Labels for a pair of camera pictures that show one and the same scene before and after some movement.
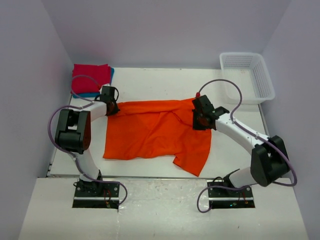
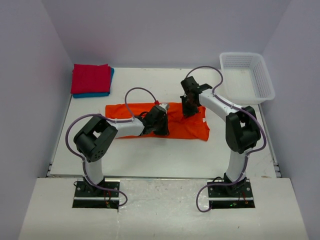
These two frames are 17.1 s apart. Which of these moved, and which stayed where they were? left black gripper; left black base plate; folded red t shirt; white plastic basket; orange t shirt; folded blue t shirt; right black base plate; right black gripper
Moved: right black gripper; orange t shirt; left black gripper
Stayed: folded red t shirt; left black base plate; right black base plate; folded blue t shirt; white plastic basket
